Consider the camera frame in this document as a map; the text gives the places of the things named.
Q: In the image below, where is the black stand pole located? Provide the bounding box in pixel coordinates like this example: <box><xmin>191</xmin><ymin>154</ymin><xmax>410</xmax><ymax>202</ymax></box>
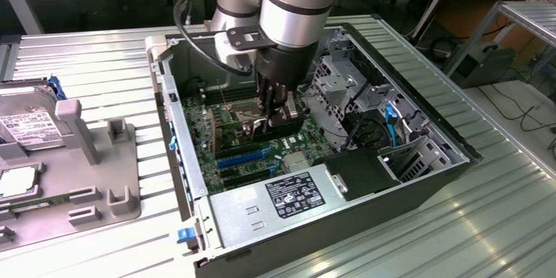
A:
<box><xmin>409</xmin><ymin>0</ymin><xmax>470</xmax><ymax>42</ymax></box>

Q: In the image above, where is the grey parts rack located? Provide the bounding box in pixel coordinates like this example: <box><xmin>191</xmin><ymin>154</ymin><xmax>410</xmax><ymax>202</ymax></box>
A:
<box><xmin>0</xmin><ymin>95</ymin><xmax>142</xmax><ymax>247</ymax></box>

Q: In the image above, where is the silver CPU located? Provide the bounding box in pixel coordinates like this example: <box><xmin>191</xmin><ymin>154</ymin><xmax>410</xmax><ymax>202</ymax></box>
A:
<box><xmin>0</xmin><ymin>166</ymin><xmax>38</xmax><ymax>199</ymax></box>

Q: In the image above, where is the blue plastic case latch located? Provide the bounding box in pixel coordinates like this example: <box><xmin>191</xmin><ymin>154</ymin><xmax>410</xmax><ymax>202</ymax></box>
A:
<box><xmin>174</xmin><ymin>227</ymin><xmax>195</xmax><ymax>247</ymax></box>

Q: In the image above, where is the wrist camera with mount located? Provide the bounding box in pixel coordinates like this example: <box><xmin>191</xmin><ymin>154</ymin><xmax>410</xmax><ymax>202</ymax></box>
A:
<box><xmin>214</xmin><ymin>26</ymin><xmax>278</xmax><ymax>76</ymax></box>

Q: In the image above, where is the silver metal disk bay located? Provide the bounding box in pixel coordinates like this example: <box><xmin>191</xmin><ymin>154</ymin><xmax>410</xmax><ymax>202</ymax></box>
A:
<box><xmin>307</xmin><ymin>37</ymin><xmax>394</xmax><ymax>154</ymax></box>

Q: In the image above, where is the black RAM slot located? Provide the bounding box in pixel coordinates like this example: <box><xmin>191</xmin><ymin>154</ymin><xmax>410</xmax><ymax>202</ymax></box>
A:
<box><xmin>201</xmin><ymin>88</ymin><xmax>258</xmax><ymax>104</ymax></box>
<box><xmin>199</xmin><ymin>81</ymin><xmax>257</xmax><ymax>96</ymax></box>

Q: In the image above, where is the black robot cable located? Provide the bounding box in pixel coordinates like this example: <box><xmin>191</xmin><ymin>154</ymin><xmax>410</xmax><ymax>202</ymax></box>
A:
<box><xmin>171</xmin><ymin>0</ymin><xmax>261</xmax><ymax>79</ymax></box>

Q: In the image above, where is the black wire bundle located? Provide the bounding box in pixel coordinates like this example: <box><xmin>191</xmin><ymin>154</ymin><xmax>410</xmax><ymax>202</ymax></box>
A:
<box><xmin>345</xmin><ymin>110</ymin><xmax>391</xmax><ymax>150</ymax></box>

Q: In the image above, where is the metal slat side table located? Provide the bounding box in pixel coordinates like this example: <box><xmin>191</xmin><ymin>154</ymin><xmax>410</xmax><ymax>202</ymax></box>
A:
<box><xmin>442</xmin><ymin>0</ymin><xmax>556</xmax><ymax>79</ymax></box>

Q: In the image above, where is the blue data wire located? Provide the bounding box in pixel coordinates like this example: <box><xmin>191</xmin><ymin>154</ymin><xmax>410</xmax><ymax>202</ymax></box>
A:
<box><xmin>382</xmin><ymin>102</ymin><xmax>399</xmax><ymax>149</ymax></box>

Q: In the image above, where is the open black PC case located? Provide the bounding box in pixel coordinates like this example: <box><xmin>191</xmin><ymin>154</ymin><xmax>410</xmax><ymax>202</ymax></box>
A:
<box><xmin>143</xmin><ymin>14</ymin><xmax>485</xmax><ymax>278</ymax></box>

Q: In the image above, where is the green RAM stick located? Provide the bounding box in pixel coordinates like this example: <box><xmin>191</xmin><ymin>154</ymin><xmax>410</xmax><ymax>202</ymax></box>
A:
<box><xmin>6</xmin><ymin>192</ymin><xmax>73</xmax><ymax>214</ymax></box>

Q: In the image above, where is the long black expansion slot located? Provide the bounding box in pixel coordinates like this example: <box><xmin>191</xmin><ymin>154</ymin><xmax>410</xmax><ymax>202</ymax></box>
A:
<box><xmin>219</xmin><ymin>167</ymin><xmax>274</xmax><ymax>186</ymax></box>
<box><xmin>211</xmin><ymin>146</ymin><xmax>270</xmax><ymax>161</ymax></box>
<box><xmin>222</xmin><ymin>177</ymin><xmax>266</xmax><ymax>193</ymax></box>

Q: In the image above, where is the thin black cable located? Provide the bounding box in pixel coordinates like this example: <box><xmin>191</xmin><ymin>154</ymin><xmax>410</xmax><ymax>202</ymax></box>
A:
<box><xmin>489</xmin><ymin>82</ymin><xmax>556</xmax><ymax>154</ymax></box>

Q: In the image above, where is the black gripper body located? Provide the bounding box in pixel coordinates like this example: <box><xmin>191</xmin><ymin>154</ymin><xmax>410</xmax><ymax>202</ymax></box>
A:
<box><xmin>253</xmin><ymin>41</ymin><xmax>319</xmax><ymax>92</ymax></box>

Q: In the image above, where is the grey wire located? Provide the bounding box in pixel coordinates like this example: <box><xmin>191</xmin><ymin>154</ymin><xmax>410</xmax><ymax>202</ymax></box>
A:
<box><xmin>397</xmin><ymin>108</ymin><xmax>429</xmax><ymax>135</ymax></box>

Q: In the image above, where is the black graphics card with fan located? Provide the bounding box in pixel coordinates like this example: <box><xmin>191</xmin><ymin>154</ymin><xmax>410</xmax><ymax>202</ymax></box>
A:
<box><xmin>206</xmin><ymin>108</ymin><xmax>305</xmax><ymax>154</ymax></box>

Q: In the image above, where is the black box with handle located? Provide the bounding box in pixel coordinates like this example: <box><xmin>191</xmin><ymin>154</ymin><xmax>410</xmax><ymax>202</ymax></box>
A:
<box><xmin>450</xmin><ymin>44</ymin><xmax>517</xmax><ymax>81</ymax></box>

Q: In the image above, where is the thin metal locking lever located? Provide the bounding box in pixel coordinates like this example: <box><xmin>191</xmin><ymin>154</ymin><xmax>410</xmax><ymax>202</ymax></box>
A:
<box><xmin>215</xmin><ymin>77</ymin><xmax>233</xmax><ymax>111</ymax></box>

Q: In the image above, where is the green motherboard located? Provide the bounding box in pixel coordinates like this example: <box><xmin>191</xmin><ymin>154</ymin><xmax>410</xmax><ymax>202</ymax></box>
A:
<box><xmin>179</xmin><ymin>81</ymin><xmax>346</xmax><ymax>194</ymax></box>

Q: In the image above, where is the black plastic air shroud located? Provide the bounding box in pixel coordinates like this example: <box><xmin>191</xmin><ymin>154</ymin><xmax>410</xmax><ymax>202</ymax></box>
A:
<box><xmin>310</xmin><ymin>146</ymin><xmax>402</xmax><ymax>202</ymax></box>

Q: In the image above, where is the grey power supply unit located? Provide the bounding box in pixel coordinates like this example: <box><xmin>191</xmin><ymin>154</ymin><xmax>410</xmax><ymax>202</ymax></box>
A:
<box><xmin>206</xmin><ymin>163</ymin><xmax>350</xmax><ymax>250</ymax></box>

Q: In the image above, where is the hard disk with blue rails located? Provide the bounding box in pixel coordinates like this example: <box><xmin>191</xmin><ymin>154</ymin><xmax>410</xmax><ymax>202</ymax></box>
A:
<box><xmin>0</xmin><ymin>76</ymin><xmax>66</xmax><ymax>152</ymax></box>

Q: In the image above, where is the silver chipset heatsink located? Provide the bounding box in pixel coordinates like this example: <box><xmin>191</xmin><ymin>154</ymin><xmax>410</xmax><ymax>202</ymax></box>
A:
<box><xmin>282</xmin><ymin>151</ymin><xmax>313</xmax><ymax>172</ymax></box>

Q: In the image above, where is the blue expansion slot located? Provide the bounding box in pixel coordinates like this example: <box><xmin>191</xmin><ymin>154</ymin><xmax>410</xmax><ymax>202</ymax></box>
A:
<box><xmin>215</xmin><ymin>151</ymin><xmax>269</xmax><ymax>169</ymax></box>

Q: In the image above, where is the perforated metal bay cage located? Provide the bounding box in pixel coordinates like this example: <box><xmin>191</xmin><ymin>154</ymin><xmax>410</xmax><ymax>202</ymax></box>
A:
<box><xmin>375</xmin><ymin>133</ymin><xmax>470</xmax><ymax>184</ymax></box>

